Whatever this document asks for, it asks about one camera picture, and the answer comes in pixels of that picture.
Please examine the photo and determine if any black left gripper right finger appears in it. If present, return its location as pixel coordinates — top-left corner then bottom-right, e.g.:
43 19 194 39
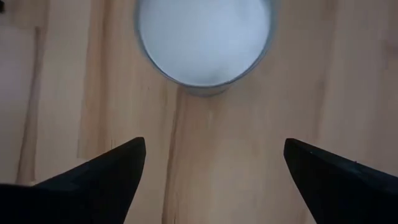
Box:
283 138 398 224

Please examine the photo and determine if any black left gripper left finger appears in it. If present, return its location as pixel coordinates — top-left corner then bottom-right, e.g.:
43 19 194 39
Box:
0 136 147 224

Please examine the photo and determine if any peaches can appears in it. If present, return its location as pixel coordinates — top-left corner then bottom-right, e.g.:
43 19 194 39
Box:
133 0 279 98

